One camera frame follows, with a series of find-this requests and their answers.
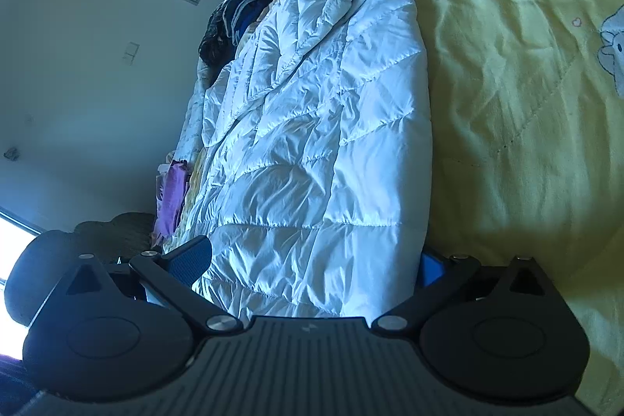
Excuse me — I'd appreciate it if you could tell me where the yellow carrot printed blanket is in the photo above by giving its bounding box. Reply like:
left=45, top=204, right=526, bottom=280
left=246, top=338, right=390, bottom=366
left=161, top=0, right=624, bottom=407

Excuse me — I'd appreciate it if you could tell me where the bright window pane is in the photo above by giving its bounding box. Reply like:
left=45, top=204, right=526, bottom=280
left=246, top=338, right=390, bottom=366
left=0, top=210, right=44, bottom=286

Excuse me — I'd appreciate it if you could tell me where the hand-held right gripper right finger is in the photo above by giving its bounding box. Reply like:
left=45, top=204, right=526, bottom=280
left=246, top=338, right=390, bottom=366
left=371, top=253, right=561, bottom=339

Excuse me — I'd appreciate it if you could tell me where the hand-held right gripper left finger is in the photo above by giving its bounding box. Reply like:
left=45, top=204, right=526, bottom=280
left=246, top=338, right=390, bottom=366
left=61, top=235, right=243, bottom=339

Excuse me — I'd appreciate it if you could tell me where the purple cloth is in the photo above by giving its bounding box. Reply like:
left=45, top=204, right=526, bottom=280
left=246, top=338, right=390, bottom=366
left=152, top=159, right=192, bottom=247

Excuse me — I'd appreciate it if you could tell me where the white puffer jacket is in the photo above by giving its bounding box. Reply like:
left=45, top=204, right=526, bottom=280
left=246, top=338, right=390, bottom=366
left=183, top=0, right=434, bottom=320

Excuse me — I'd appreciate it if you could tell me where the white quilted blanket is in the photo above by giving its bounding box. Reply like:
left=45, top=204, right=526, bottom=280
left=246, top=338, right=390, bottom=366
left=173, top=67, right=211, bottom=166

